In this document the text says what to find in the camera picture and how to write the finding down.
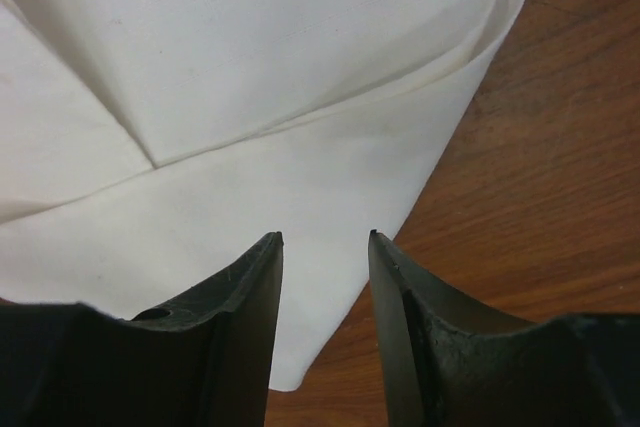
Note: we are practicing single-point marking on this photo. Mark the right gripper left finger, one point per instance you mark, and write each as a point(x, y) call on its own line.
point(201, 358)

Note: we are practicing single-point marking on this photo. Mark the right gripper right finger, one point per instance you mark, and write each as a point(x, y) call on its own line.
point(451, 360)

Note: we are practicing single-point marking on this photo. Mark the white cloth napkin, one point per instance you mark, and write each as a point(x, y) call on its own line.
point(145, 144)

